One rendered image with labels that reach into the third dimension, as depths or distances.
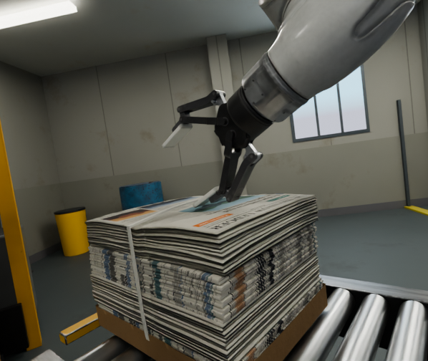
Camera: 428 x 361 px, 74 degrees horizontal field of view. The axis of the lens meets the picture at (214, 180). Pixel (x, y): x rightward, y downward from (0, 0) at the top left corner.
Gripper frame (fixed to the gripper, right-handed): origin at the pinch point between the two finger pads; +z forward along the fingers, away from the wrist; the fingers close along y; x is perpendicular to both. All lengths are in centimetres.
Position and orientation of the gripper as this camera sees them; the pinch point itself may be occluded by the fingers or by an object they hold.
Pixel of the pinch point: (185, 172)
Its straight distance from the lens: 55.9
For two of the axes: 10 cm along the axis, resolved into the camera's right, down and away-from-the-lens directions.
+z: -6.2, 5.0, 6.1
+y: 4.7, 8.5, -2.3
